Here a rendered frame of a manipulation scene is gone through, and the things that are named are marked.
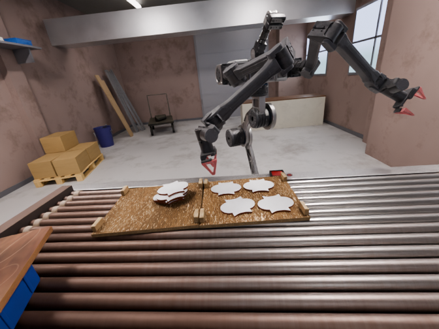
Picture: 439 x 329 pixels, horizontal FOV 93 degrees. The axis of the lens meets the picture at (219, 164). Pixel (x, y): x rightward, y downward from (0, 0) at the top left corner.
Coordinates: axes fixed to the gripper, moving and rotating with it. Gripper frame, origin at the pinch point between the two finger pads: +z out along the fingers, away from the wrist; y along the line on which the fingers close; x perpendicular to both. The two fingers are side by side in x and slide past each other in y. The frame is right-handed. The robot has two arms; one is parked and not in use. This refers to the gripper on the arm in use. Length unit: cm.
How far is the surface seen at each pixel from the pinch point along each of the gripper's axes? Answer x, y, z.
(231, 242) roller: 2.7, 32.5, 14.6
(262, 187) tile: 19.6, 2.3, 14.3
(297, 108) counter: 201, -478, 83
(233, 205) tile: 5.4, 14.6, 12.0
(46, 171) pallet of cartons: -301, -234, 22
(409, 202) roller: 73, 18, 27
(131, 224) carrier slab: -34.6, 20.9, 5.8
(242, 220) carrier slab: 7.9, 23.7, 13.5
